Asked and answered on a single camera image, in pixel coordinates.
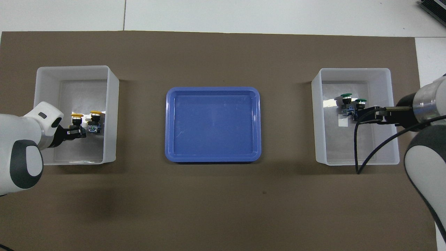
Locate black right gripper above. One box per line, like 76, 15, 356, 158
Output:
356, 93, 417, 132

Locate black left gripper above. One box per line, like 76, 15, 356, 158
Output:
47, 125, 86, 149

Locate green push button switch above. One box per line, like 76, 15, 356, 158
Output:
353, 99, 368, 121
340, 93, 354, 116

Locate yellow push button switch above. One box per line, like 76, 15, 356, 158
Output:
70, 113, 86, 130
86, 111, 103, 134

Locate translucent white plastic box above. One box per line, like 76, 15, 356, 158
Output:
311, 68, 400, 166
34, 66, 120, 165

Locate dark ribbed device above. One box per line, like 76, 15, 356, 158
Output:
419, 0, 446, 22

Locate blue plastic tray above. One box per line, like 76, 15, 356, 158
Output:
165, 86, 262, 163

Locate brown paper table mat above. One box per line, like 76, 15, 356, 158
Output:
0, 31, 438, 251

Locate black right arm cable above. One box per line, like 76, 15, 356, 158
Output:
354, 106, 446, 174

